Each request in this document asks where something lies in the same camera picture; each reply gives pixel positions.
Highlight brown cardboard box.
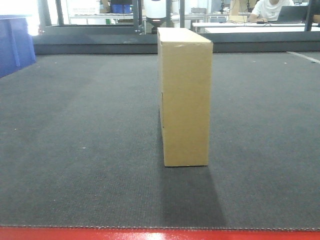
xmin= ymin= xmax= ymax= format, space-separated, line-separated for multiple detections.
xmin=157 ymin=27 xmax=213 ymax=167

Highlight white cylindrical robot base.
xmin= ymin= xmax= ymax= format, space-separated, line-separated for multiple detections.
xmin=143 ymin=0 xmax=167 ymax=34

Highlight dark grey conveyor belt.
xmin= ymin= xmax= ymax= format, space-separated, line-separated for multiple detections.
xmin=0 ymin=26 xmax=320 ymax=230

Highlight blue plastic shelf bin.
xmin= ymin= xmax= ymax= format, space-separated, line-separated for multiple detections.
xmin=0 ymin=15 xmax=36 ymax=77

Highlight red conveyor front edge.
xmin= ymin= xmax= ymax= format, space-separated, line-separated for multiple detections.
xmin=0 ymin=227 xmax=320 ymax=240

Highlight white work table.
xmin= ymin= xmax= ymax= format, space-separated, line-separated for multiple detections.
xmin=192 ymin=22 xmax=305 ymax=34

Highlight blue storage crate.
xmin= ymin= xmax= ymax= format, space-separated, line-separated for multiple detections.
xmin=111 ymin=4 xmax=132 ymax=14

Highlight person in white shirt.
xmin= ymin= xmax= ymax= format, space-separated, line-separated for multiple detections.
xmin=247 ymin=0 xmax=294 ymax=23

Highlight dark laptop computer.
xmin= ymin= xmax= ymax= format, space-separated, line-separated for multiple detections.
xmin=275 ymin=5 xmax=308 ymax=24

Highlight black metal frame post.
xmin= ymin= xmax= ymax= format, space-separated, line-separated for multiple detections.
xmin=132 ymin=0 xmax=144 ymax=35

